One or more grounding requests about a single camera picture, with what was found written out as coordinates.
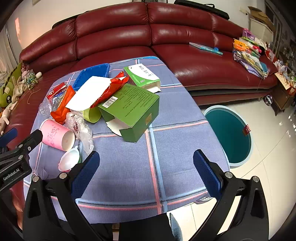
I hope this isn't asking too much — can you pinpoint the white paper sheet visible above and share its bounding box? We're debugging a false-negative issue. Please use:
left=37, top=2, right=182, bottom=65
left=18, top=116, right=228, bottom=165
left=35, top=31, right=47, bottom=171
left=66, top=76, right=111, bottom=111

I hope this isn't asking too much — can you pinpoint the large green cardboard box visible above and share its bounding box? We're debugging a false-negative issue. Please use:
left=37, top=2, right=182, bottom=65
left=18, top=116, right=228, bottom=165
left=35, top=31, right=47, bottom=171
left=98, top=84, right=159, bottom=143

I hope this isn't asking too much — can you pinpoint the red soda can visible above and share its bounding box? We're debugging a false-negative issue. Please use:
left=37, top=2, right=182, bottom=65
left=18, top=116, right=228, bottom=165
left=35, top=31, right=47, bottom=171
left=46, top=82, right=68, bottom=100

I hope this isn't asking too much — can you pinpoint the teal book on sofa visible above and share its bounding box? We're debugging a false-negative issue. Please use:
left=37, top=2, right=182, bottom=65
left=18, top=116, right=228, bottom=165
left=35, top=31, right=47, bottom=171
left=189, top=42, right=223, bottom=56

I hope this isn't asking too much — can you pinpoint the white green tissue box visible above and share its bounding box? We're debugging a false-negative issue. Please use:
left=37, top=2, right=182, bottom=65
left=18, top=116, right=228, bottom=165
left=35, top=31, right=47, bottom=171
left=123, top=64, right=161, bottom=93

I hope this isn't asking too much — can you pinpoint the pile of colourful bags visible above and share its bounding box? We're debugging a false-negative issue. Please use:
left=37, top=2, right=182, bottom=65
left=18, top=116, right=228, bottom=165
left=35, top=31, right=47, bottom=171
left=233, top=28, right=278, bottom=79

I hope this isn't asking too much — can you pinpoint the red yellow snack bag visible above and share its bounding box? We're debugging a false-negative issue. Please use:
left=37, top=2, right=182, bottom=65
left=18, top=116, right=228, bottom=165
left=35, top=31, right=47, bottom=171
left=90, top=71, right=129, bottom=108

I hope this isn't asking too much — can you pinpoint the pink paper cup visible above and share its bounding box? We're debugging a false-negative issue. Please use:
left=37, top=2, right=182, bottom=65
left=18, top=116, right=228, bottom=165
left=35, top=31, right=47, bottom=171
left=39, top=119, right=75, bottom=152

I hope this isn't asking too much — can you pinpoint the blue plastic tray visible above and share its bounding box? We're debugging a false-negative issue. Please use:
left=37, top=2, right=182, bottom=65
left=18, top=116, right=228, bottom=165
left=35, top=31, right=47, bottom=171
left=72, top=63, right=110, bottom=91

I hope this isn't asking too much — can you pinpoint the beige plush toy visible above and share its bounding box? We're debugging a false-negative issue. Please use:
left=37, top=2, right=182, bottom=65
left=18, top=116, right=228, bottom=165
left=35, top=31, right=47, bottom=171
left=1, top=69, right=42, bottom=136

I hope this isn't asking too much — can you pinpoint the small ball under sofa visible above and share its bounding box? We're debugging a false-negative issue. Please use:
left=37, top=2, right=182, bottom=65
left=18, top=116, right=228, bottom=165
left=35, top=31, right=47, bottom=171
left=263, top=94, right=273, bottom=106

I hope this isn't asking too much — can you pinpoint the teal round trash bin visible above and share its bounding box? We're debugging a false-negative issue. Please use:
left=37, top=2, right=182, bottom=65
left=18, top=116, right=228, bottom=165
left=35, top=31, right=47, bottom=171
left=204, top=105, right=253, bottom=168

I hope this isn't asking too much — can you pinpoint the green plush toy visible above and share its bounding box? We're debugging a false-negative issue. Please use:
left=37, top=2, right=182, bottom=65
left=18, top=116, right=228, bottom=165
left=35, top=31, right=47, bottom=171
left=0, top=63, right=22, bottom=108

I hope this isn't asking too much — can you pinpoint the dark red leather sofa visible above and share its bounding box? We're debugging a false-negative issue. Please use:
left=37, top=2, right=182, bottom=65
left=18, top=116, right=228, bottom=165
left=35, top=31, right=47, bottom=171
left=9, top=3, right=278, bottom=145

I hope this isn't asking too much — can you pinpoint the clear plastic bag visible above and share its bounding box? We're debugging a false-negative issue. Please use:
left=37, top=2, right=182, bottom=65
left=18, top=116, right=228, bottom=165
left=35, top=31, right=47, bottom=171
left=65, top=112, right=94, bottom=154

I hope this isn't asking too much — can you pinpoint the wooden side cabinet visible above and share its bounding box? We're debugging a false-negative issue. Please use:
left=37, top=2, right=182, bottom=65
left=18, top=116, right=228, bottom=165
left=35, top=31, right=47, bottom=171
left=271, top=73, right=295, bottom=116

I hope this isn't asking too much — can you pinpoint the orange plastic bag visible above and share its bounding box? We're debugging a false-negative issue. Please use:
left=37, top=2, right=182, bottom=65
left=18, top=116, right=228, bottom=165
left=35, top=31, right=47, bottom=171
left=50, top=85, right=76, bottom=125

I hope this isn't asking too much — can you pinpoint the red label on bin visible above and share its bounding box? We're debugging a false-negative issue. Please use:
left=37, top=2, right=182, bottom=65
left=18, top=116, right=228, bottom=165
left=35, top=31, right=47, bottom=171
left=242, top=125, right=251, bottom=136

